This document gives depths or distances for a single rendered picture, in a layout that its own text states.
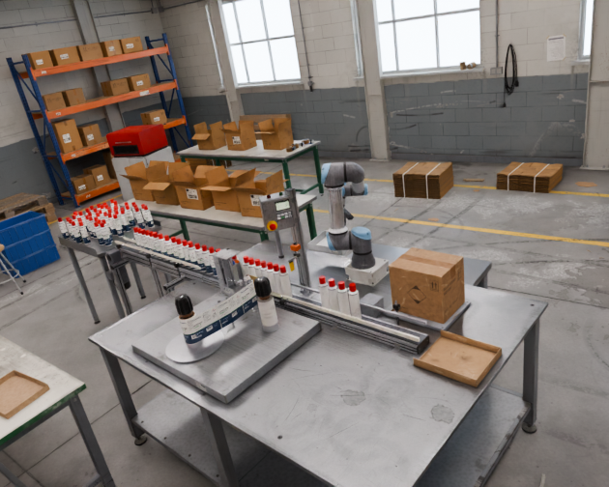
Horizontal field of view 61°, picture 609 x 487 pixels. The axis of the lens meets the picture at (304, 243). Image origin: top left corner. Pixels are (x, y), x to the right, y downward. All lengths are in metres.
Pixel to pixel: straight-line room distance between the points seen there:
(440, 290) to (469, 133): 5.70
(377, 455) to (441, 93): 6.67
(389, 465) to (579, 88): 6.25
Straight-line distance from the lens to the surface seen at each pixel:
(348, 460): 2.09
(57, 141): 9.68
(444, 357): 2.51
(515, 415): 3.15
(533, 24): 7.65
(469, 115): 8.08
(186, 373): 2.63
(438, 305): 2.66
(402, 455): 2.08
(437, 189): 6.76
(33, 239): 7.21
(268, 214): 2.85
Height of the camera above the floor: 2.34
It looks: 23 degrees down
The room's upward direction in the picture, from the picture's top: 10 degrees counter-clockwise
